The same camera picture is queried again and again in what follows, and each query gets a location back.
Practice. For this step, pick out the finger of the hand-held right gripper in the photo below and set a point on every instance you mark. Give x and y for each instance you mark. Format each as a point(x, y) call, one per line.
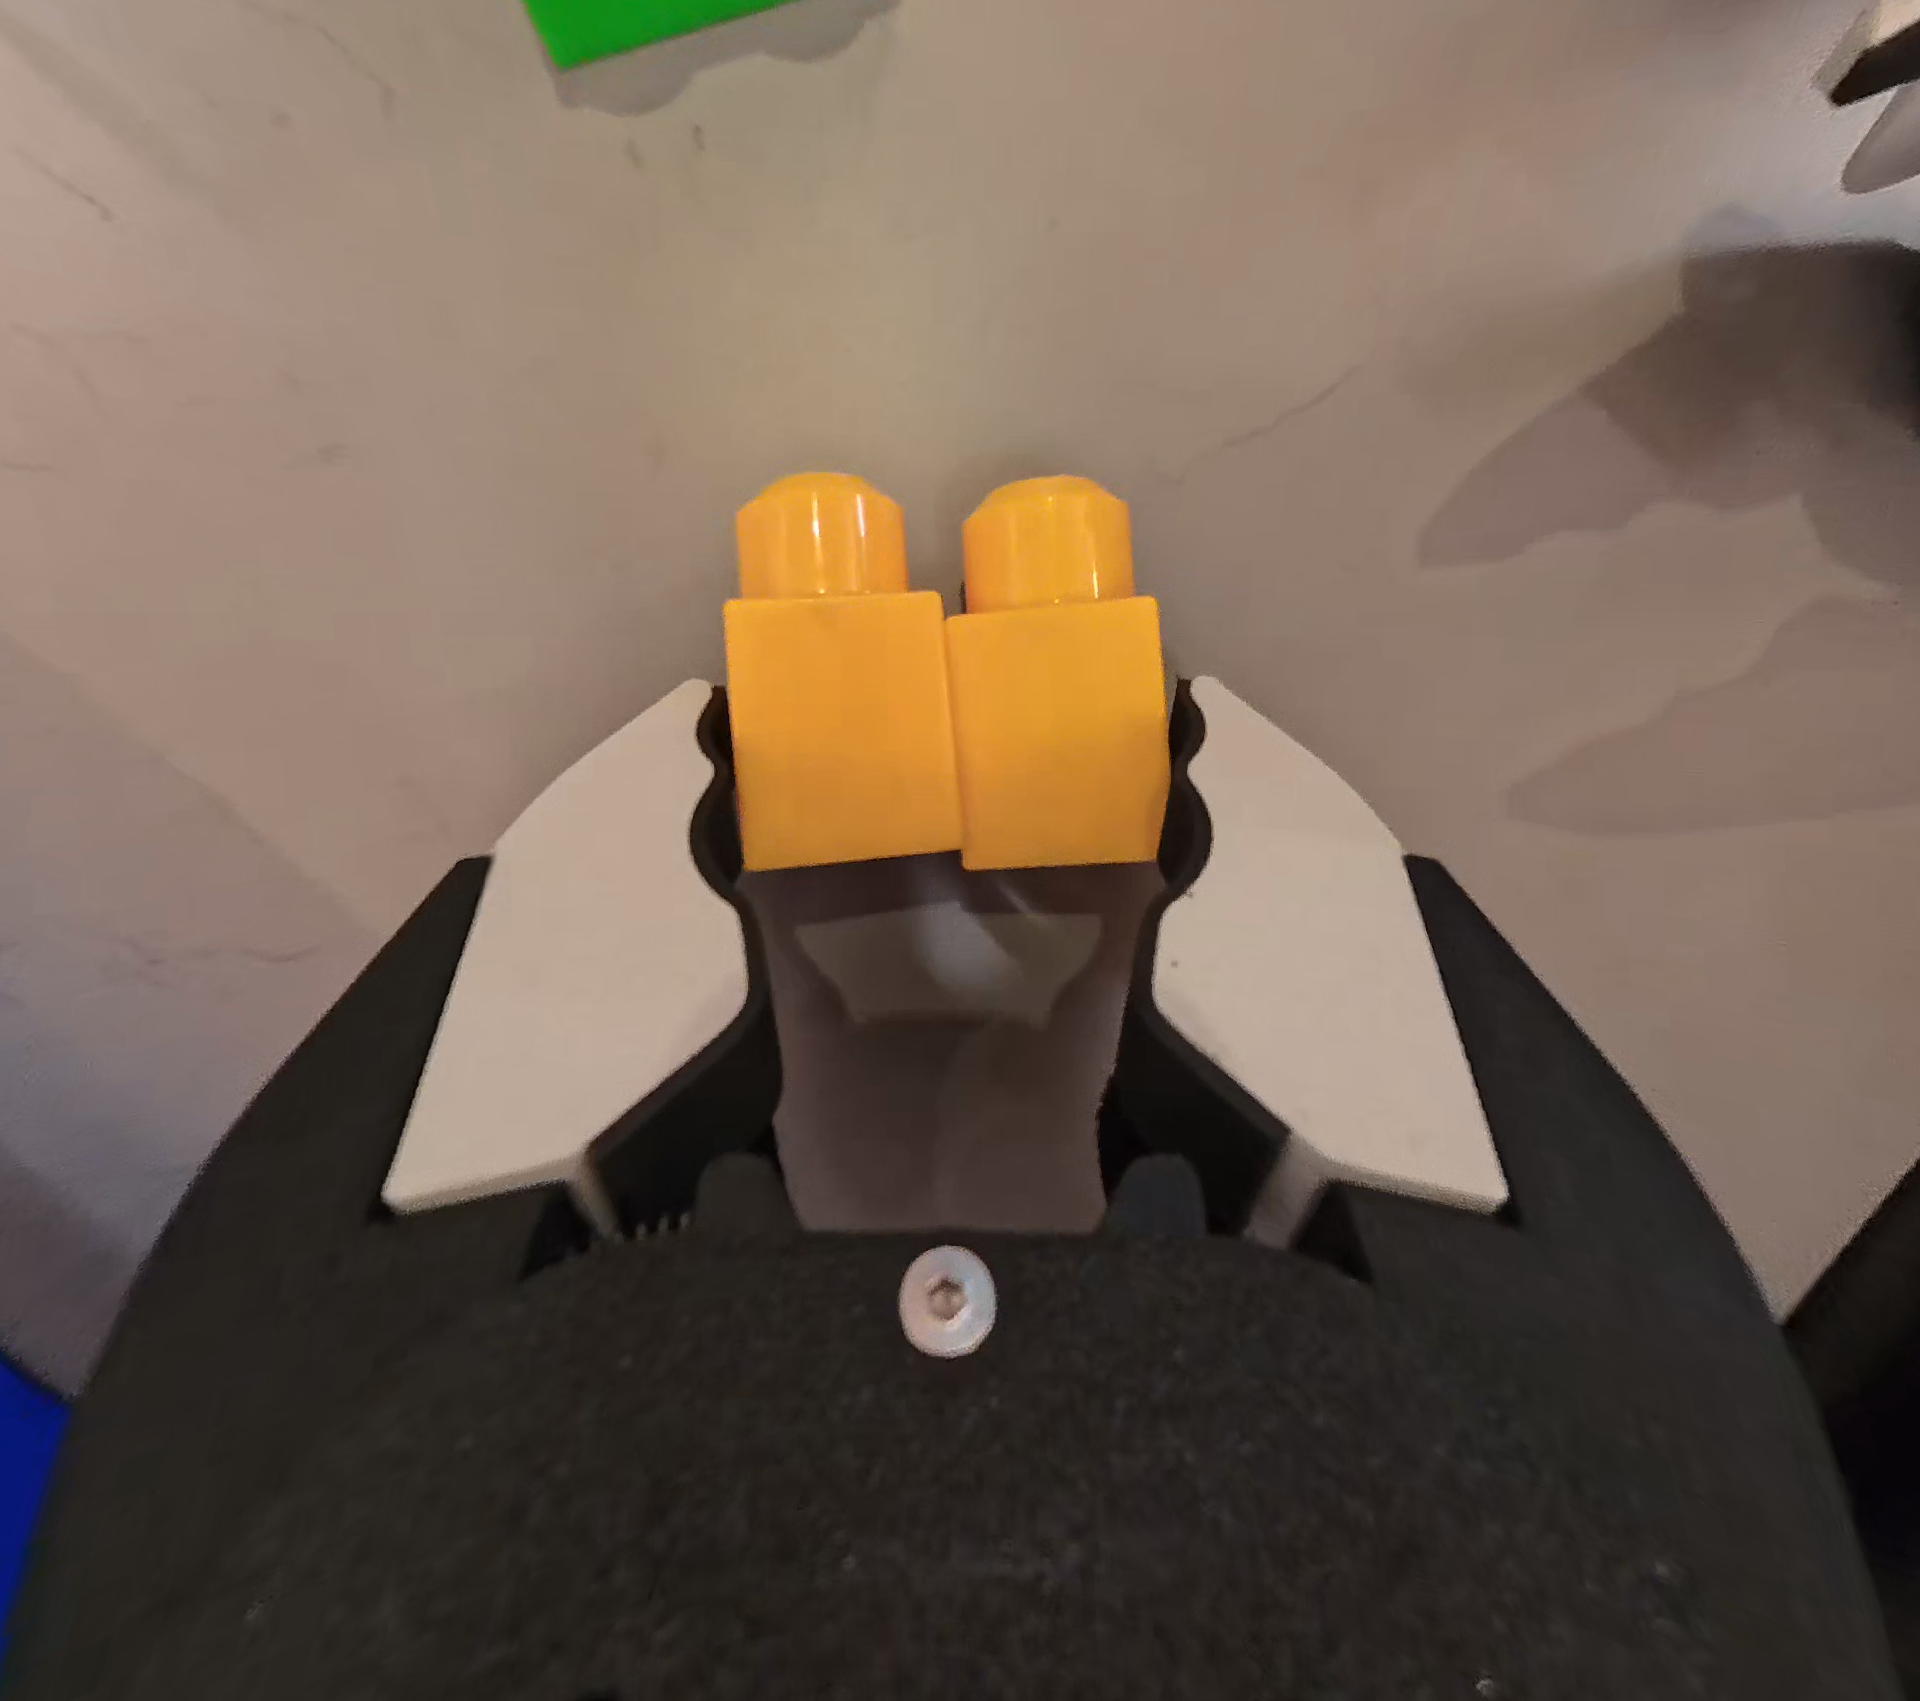
point(1902, 66)

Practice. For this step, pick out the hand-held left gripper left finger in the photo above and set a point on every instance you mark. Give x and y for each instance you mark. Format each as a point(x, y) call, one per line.
point(585, 980)

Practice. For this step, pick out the blue plastic bin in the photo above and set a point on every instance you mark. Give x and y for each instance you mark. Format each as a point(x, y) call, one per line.
point(22, 1410)

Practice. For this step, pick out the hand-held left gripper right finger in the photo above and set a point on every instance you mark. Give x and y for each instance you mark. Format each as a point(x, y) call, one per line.
point(1304, 980)

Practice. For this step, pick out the person's dark clothing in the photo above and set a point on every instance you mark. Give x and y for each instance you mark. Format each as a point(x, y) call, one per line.
point(1874, 1402)

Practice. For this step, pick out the orange one-stud block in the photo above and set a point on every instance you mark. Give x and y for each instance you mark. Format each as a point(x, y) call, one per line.
point(841, 727)

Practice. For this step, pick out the grey desk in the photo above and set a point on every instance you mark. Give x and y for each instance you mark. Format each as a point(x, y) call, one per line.
point(1201, 230)

